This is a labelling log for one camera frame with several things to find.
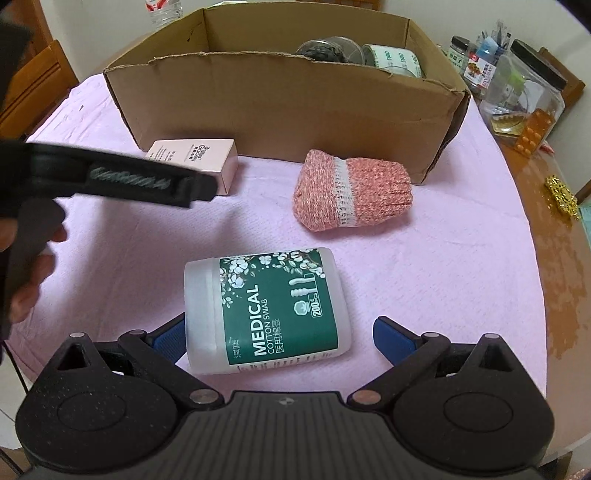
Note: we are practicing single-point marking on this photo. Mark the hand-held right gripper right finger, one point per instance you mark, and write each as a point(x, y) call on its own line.
point(391, 339)

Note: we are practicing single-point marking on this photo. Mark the gold foil packet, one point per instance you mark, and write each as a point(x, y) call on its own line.
point(505, 125)

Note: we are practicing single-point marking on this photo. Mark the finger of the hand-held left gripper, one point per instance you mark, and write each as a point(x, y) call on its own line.
point(138, 180)

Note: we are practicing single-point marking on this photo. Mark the pink knit sock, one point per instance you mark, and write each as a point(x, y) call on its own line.
point(351, 194)

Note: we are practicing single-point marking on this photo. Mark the clear tape roll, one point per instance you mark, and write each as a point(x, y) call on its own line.
point(397, 60)

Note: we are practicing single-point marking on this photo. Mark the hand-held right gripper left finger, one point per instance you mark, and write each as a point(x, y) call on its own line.
point(168, 341)

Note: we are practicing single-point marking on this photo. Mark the gold ribbon bow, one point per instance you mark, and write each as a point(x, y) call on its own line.
point(561, 196)

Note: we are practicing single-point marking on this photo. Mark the red-label bottle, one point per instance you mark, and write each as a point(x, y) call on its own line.
point(482, 71)

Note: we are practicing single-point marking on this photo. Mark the cotton swab container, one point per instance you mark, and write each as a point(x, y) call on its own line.
point(277, 309)

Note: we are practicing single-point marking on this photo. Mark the pink cloth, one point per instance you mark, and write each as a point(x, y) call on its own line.
point(461, 277)

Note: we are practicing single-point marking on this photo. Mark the clear jar of dark pieces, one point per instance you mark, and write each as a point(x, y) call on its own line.
point(318, 50)

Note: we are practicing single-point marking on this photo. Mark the orange pill blister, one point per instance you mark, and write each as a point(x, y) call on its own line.
point(533, 134)

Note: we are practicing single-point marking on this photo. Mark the clear water bottle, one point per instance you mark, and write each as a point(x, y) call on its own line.
point(164, 14)

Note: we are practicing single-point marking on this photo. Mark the cardboard box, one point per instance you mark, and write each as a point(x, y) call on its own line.
point(277, 106)

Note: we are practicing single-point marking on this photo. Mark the large black-lid clear jar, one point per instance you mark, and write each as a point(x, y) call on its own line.
point(531, 97)

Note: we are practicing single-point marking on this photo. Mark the blue pen holder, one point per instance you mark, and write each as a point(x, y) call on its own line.
point(491, 46)

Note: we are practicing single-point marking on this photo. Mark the person's left hand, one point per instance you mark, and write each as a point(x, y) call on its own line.
point(37, 272)

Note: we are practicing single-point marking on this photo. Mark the pink carton box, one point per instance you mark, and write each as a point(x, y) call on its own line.
point(203, 150)

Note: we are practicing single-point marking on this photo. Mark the small black-lid jar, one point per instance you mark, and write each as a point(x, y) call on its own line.
point(458, 55)

